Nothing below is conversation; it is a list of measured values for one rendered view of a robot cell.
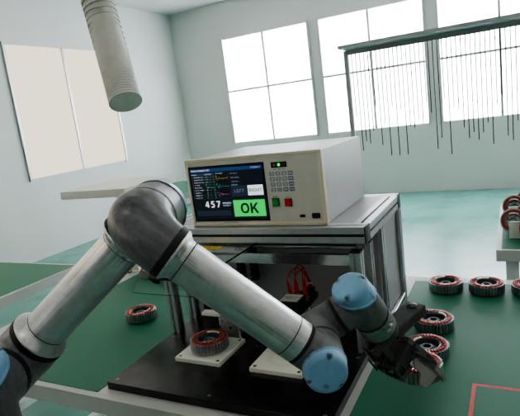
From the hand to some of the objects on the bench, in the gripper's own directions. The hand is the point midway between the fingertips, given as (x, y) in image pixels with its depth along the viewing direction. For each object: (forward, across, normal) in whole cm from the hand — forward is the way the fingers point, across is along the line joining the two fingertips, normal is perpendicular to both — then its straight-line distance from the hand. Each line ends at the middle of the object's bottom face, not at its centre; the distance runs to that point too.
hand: (418, 366), depth 113 cm
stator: (+25, -14, +22) cm, 36 cm away
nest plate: (-6, -56, -20) cm, 60 cm away
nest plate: (-1, -34, -12) cm, 36 cm away
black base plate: (-1, -45, -16) cm, 48 cm away
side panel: (+27, -30, +24) cm, 46 cm away
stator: (-7, -56, -19) cm, 60 cm away
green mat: (+24, +6, +21) cm, 32 cm away
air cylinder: (+2, -62, -9) cm, 62 cm away
